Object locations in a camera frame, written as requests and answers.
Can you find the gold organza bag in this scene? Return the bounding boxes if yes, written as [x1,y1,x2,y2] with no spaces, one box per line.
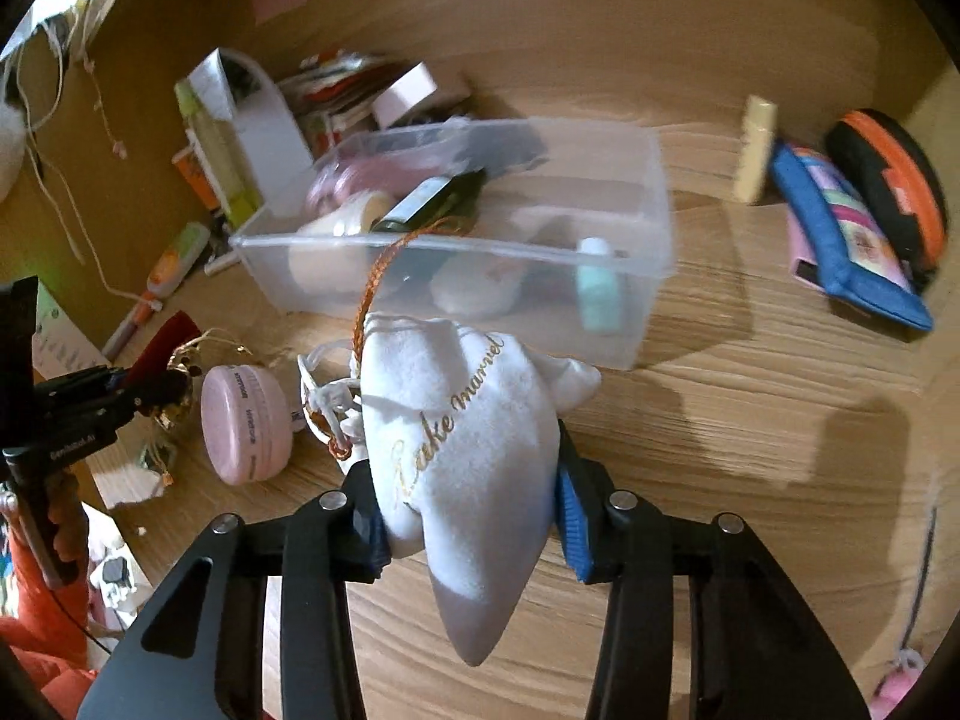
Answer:
[139,328,256,488]

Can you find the round pink case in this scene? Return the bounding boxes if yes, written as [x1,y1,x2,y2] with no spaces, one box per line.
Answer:
[200,364,293,486]

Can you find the white drawstring pouch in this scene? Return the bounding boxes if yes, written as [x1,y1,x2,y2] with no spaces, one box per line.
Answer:
[298,312,602,667]

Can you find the mint green tube bottle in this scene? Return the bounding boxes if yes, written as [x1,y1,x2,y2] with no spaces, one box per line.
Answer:
[576,238,623,335]

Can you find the pink cable bundle bag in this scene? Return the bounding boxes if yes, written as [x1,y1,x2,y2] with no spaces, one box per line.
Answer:
[304,156,443,216]

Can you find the left hand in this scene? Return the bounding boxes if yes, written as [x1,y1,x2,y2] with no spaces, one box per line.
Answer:
[2,483,89,668]

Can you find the orange green tube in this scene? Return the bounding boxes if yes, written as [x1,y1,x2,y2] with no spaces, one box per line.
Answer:
[146,221,210,299]

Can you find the small lip balm tube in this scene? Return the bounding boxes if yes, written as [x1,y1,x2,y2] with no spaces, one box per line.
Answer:
[203,250,239,277]

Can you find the white fluffy pompom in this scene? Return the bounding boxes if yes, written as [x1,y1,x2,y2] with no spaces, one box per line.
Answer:
[0,101,28,202]

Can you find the orange book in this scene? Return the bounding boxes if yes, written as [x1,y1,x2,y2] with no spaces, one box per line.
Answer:
[171,146,220,213]

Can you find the yellow green book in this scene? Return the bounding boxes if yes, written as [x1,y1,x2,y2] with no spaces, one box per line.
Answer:
[174,80,260,231]

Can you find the white magazine file holder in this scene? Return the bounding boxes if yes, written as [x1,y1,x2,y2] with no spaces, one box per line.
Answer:
[187,49,313,216]

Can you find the blue patchwork pouch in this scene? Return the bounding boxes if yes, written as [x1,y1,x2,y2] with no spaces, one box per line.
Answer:
[770,140,934,332]

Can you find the stack of books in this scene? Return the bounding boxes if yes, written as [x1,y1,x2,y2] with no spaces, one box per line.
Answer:
[277,52,410,160]

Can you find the clear plastic storage bin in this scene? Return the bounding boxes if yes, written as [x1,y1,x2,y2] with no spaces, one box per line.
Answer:
[231,119,674,369]

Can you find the small white pink box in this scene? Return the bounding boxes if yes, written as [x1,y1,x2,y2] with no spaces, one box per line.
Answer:
[371,64,438,130]

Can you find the cream lotion bottle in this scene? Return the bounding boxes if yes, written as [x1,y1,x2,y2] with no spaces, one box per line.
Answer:
[732,94,778,205]

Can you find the black orange zip case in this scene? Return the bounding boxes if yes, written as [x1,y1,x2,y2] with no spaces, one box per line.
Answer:
[823,109,950,293]

